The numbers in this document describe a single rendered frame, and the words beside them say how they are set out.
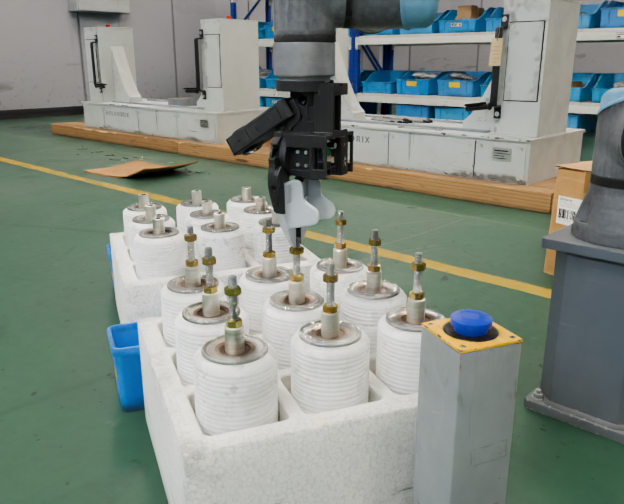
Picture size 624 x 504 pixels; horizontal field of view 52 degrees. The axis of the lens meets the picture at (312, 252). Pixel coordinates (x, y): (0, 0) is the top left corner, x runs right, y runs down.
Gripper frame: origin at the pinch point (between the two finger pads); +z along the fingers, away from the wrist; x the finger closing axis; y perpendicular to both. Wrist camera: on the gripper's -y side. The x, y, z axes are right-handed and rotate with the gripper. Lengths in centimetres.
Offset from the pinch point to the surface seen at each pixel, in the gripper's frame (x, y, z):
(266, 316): -4.2, -1.5, 10.6
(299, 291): -0.7, 1.6, 7.5
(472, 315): -11.5, 28.3, 1.4
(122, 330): 2.6, -37.7, 23.4
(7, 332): 6, -78, 34
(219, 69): 239, -205, -17
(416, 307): 1.2, 17.6, 7.2
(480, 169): 197, -33, 22
